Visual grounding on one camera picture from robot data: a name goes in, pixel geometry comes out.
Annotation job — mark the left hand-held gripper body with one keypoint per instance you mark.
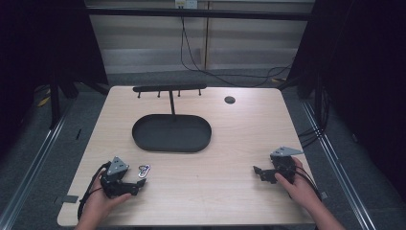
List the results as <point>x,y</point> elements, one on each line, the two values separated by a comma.
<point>116,179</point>

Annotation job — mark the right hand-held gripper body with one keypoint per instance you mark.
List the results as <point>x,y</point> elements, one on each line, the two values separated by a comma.
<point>283,161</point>

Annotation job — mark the black hook rack with tray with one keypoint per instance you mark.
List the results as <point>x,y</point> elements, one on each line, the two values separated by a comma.
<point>172,132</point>

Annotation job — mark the person's left hand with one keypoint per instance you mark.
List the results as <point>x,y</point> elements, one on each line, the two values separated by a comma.
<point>99,204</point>

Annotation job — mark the person's right hand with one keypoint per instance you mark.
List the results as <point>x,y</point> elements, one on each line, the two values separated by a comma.
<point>298,188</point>

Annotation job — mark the small grey tape piece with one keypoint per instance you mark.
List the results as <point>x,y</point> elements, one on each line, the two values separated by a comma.
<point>324,195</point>

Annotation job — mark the grey tape strip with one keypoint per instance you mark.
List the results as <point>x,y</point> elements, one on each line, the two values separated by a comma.
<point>66,199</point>

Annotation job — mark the round black table grommet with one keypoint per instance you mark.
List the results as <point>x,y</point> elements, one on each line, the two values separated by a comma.
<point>230,99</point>

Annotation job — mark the black metal stand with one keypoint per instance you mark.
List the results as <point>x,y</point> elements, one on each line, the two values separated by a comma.
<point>55,105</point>

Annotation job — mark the yellow floor tape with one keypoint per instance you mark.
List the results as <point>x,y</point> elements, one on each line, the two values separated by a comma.
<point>43,101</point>

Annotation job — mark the dark curtain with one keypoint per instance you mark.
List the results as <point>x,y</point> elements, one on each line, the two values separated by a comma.
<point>48,48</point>
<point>360,80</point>

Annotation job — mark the metal floor rail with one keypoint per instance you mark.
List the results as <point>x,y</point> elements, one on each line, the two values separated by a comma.
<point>32,166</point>
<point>338,172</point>

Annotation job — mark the black horizontal frame bar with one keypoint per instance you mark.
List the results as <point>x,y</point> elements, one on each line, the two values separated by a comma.
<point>198,13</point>

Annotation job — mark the white wall socket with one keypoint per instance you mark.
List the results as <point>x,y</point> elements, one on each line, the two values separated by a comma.
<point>186,3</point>

